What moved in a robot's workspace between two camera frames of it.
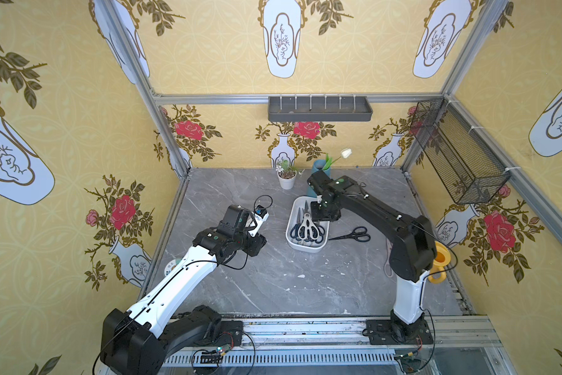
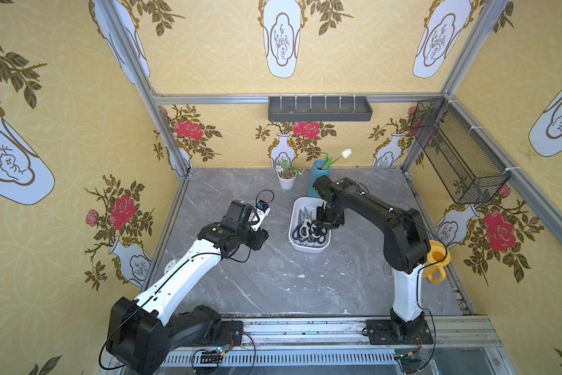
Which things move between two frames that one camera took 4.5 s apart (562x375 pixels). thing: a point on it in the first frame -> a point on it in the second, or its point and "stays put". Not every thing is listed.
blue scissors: [295, 228] stays put
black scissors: [359, 233] -> [319, 228]
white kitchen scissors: [308, 229] stays put
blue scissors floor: [321, 230] stays put
